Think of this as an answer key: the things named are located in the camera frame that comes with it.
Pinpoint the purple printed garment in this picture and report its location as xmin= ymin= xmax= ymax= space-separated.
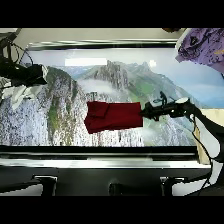
xmin=174 ymin=28 xmax=224 ymax=75

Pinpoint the black cable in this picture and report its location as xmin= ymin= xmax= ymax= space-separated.
xmin=190 ymin=113 xmax=216 ymax=196
xmin=0 ymin=30 xmax=35 ymax=68

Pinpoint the white garment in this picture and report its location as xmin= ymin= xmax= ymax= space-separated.
xmin=0 ymin=77 xmax=46 ymax=111

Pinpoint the beige garment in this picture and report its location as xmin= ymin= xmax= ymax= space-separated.
xmin=193 ymin=107 xmax=224 ymax=165

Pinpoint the red garment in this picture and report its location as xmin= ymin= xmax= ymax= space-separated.
xmin=83 ymin=100 xmax=145 ymax=135

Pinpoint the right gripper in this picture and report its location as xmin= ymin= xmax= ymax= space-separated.
xmin=139 ymin=101 xmax=171 ymax=122

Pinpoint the silver frame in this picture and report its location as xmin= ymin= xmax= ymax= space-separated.
xmin=0 ymin=150 xmax=214 ymax=196

